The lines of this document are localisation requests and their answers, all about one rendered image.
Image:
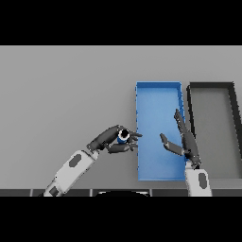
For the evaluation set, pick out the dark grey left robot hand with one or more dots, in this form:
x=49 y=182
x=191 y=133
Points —
x=105 y=138

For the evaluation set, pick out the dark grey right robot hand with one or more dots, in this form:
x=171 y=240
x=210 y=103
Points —
x=189 y=141

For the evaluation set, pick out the dark grey bin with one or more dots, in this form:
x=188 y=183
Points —
x=214 y=129

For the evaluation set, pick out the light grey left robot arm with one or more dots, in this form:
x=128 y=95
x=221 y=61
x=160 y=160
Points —
x=71 y=172

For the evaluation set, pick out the blue bin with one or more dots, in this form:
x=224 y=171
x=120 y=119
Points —
x=157 y=132

